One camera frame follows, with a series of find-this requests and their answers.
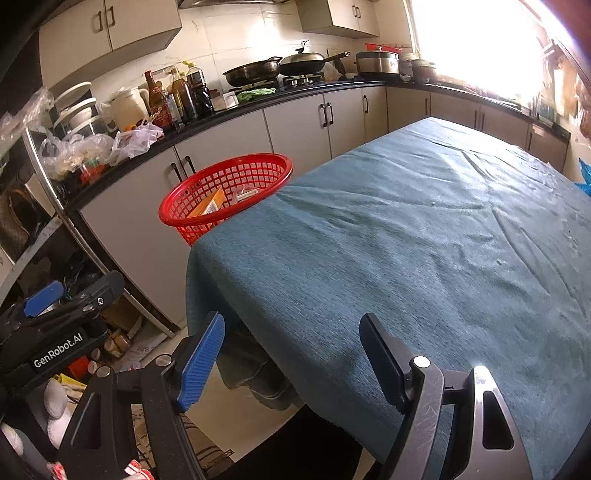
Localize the gas stove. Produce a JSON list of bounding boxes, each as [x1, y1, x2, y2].
[[277, 74, 329, 89]]

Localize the brown patterned bag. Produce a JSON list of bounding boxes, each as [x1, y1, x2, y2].
[[0, 182, 44, 261]]

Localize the small white container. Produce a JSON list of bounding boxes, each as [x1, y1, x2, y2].
[[210, 90, 239, 112]]

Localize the red white printed cloth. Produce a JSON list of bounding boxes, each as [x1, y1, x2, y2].
[[51, 459, 155, 480]]

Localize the silver rice cooker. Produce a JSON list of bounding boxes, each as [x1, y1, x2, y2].
[[355, 50, 400, 77]]

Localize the black frying pan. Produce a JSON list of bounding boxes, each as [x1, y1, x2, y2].
[[223, 56, 283, 88]]

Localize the black kitchen countertop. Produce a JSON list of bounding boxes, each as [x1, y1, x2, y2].
[[65, 78, 573, 213]]

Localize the dark soy sauce bottle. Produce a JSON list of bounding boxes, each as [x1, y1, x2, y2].
[[186, 60, 214, 118]]

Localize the blue plastic bag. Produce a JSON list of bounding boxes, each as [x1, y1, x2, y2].
[[576, 157, 591, 197]]

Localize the blue tablecloth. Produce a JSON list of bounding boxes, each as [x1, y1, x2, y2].
[[185, 116, 591, 480]]

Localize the grey base cabinets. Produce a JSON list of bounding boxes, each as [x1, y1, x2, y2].
[[76, 85, 571, 324]]

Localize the long orange carton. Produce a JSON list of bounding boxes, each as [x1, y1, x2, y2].
[[189, 187, 228, 217]]

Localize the clear plastic sheet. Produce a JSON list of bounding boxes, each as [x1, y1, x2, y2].
[[0, 88, 57, 145]]

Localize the pile of clear plastic bags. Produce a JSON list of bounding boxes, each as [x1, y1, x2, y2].
[[39, 124, 165, 182]]

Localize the cream wall cabinets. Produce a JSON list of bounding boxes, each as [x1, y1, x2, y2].
[[39, 0, 382, 88]]

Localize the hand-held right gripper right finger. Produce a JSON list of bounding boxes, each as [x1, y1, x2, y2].
[[359, 313, 532, 480]]

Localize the grey denim cloth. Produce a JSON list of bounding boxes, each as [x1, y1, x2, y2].
[[216, 318, 306, 412]]

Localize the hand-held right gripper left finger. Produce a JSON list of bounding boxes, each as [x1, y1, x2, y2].
[[58, 311, 226, 480]]

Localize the metal rack frame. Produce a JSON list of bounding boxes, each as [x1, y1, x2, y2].
[[21, 127, 182, 335]]

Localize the dark cooking pot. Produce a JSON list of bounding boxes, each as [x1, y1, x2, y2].
[[410, 58, 437, 85]]

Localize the green cloth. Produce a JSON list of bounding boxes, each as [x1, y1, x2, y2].
[[236, 87, 278, 103]]

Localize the red plastic basket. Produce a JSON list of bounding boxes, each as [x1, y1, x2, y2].
[[158, 153, 294, 247]]

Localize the small white box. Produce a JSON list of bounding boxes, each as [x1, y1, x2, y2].
[[231, 187, 265, 204]]

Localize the amber oil bottle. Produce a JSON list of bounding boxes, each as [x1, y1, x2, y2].
[[167, 68, 197, 125]]

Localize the cream kettle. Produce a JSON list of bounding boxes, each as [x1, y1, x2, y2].
[[108, 87, 151, 133]]

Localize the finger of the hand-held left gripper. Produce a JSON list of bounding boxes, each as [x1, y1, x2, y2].
[[23, 281, 63, 319], [59, 271, 125, 319]]

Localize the wok with metal lid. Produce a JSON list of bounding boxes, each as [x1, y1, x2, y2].
[[278, 41, 352, 77]]

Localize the white shoe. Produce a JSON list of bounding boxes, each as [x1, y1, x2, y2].
[[44, 381, 74, 449]]

